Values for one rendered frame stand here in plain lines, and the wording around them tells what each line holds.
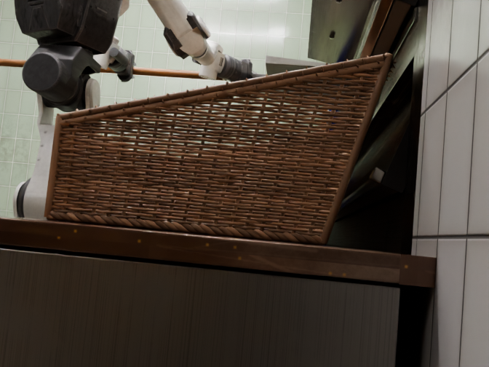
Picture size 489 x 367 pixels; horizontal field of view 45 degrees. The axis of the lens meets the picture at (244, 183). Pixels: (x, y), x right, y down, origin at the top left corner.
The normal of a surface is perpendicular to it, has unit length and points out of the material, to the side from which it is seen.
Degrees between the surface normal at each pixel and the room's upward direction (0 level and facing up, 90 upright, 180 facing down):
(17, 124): 90
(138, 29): 90
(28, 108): 90
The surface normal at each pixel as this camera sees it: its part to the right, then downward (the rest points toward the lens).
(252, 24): -0.08, -0.10
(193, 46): 0.23, 0.61
